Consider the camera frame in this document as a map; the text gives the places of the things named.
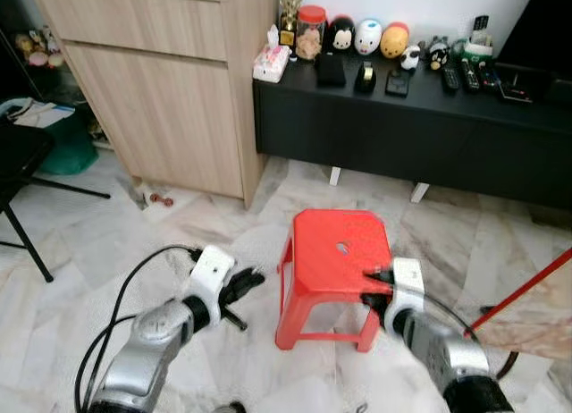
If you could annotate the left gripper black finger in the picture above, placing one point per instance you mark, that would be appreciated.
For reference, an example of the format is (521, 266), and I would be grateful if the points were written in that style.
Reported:
(252, 275)
(247, 290)

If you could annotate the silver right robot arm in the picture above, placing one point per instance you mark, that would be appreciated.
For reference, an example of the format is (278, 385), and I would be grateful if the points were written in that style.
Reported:
(438, 350)

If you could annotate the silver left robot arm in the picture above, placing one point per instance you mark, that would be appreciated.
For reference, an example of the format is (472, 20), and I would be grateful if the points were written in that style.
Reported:
(147, 341)

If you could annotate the red plastic stool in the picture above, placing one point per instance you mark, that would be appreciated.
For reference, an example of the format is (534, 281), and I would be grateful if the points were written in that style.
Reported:
(326, 252)

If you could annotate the small red floor item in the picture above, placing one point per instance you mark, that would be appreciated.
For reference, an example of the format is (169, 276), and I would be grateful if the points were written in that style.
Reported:
(161, 198)

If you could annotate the black robot foot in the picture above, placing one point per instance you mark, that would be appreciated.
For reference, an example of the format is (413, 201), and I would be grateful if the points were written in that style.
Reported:
(231, 408)

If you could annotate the black board stand leg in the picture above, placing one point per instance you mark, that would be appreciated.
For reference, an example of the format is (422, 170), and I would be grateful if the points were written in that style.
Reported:
(512, 364)

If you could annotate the red-edged marble board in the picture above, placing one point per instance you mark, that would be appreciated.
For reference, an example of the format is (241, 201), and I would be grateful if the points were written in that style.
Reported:
(536, 315)

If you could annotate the black TV console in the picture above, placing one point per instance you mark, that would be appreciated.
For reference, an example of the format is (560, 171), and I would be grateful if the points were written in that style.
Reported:
(402, 136)

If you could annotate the light wooden cabinet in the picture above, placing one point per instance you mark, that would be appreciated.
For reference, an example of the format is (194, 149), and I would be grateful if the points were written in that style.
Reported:
(161, 91)

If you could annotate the pink white tissue pack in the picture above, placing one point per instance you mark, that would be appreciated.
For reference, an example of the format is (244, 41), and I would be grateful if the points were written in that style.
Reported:
(271, 64)

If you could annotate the green plastic bag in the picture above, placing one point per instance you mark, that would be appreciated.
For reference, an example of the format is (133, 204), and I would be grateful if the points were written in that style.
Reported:
(67, 154)

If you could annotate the small black box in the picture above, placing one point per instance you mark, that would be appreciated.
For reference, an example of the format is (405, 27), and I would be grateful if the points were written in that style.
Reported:
(398, 82)

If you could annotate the black tape dispenser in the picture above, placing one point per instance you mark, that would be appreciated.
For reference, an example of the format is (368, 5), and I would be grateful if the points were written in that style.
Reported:
(365, 79)

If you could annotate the black wallet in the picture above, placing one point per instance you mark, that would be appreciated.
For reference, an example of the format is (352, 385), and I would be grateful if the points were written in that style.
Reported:
(331, 70)

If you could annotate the small white dog figure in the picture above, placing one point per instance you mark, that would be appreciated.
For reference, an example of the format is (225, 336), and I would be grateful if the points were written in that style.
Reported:
(410, 59)

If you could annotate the clear jar red lid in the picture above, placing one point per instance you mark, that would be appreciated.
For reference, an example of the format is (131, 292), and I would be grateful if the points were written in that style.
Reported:
(311, 39)

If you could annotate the gold trophy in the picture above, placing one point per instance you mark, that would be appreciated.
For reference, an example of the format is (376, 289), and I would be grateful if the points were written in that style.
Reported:
(288, 29)

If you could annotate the small black bear figure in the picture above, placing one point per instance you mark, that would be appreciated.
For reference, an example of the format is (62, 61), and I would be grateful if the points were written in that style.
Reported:
(438, 55)

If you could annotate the black folding chair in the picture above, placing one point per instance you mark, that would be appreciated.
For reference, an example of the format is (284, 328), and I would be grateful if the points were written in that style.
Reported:
(18, 149)

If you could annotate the white blue papers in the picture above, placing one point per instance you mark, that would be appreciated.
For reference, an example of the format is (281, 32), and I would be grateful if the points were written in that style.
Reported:
(45, 116)

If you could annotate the black mouse plush toy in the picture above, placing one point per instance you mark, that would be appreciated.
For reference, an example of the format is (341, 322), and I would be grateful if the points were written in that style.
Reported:
(340, 36)

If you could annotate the yellow red plush toy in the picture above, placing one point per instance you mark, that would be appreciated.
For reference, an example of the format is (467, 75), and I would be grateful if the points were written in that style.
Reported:
(394, 42)

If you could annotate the white blue plush toy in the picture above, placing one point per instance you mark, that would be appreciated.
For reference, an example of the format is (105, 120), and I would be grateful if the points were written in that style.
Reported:
(368, 37)

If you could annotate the green white holder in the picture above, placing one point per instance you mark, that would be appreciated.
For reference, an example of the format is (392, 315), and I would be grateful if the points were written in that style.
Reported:
(478, 46)

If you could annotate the small pink plush toys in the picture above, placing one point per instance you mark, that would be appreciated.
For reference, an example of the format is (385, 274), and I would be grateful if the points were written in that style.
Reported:
(40, 54)

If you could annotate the black television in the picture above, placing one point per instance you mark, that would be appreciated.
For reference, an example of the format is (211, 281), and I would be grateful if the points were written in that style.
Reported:
(545, 29)

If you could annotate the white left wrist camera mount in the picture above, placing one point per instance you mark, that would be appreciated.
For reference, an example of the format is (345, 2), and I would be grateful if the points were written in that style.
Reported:
(212, 268)

